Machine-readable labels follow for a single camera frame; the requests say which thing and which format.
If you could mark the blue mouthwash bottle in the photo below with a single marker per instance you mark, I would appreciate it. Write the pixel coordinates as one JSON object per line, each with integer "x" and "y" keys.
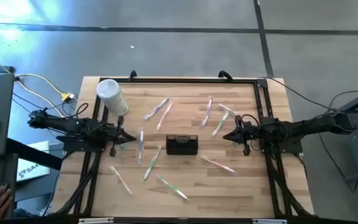
{"x": 122, "y": 146}

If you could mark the blue toothbrush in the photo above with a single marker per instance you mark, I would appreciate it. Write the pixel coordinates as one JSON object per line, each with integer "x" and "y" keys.
{"x": 140, "y": 146}
{"x": 156, "y": 109}

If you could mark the black diagonal beam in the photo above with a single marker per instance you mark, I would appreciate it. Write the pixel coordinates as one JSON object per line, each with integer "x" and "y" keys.
{"x": 36, "y": 154}

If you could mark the white printed box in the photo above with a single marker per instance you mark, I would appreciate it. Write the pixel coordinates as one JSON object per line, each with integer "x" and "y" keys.
{"x": 33, "y": 168}

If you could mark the purple toothbrush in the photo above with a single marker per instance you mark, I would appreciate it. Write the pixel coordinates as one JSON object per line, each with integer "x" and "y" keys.
{"x": 207, "y": 111}

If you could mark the white wipes canister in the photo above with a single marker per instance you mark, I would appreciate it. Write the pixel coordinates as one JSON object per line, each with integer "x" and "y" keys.
{"x": 112, "y": 96}

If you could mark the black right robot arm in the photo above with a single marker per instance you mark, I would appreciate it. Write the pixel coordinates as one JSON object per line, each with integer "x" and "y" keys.
{"x": 309, "y": 124}

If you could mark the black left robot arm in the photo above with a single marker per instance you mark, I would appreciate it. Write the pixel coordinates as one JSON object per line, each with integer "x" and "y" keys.
{"x": 61, "y": 123}

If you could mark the silver metal bracket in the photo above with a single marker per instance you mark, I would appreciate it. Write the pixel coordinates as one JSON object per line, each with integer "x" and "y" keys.
{"x": 95, "y": 221}
{"x": 269, "y": 221}

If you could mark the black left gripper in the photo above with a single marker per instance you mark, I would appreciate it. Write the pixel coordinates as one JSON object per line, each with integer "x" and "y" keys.
{"x": 113, "y": 135}

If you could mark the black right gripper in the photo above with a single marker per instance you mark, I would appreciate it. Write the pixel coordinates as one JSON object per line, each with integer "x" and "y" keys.
{"x": 250, "y": 132}

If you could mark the black frame clamp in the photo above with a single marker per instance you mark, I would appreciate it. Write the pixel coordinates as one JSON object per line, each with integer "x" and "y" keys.
{"x": 132, "y": 74}
{"x": 225, "y": 74}

